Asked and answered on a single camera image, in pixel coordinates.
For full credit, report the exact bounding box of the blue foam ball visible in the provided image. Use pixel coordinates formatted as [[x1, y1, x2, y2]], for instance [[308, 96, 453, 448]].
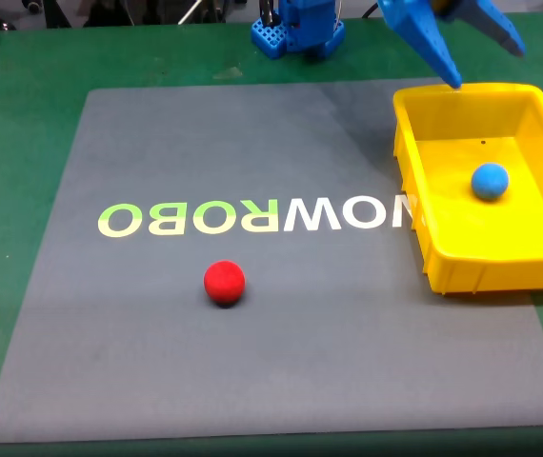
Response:
[[471, 162, 511, 202]]

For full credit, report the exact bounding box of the yellow plastic bin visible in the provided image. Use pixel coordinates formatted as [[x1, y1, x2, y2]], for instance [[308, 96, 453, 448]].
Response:
[[392, 82, 543, 296]]

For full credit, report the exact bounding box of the metal rod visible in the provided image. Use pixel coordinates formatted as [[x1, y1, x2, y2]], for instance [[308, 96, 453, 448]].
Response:
[[177, 0, 205, 26]]

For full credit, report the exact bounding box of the grey mat with NOWROBO print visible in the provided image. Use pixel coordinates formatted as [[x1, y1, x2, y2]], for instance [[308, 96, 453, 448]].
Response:
[[0, 76, 543, 445]]

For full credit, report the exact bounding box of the red foam ball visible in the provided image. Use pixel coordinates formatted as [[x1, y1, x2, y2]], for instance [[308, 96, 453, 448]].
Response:
[[203, 259, 247, 308]]

